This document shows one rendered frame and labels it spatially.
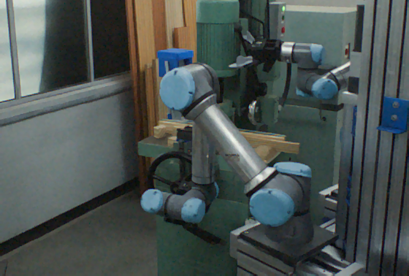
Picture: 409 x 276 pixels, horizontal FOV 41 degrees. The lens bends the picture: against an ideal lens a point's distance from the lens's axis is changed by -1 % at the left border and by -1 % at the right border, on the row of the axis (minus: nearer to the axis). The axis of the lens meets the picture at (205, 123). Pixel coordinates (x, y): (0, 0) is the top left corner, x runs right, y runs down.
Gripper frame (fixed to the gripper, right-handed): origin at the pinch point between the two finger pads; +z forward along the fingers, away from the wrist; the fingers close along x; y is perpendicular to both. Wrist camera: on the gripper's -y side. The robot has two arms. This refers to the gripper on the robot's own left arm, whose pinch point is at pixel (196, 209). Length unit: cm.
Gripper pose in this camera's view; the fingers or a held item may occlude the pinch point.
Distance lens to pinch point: 203.9
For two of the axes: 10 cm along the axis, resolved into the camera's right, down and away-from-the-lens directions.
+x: 8.9, 1.2, -4.3
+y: -2.2, 9.5, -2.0
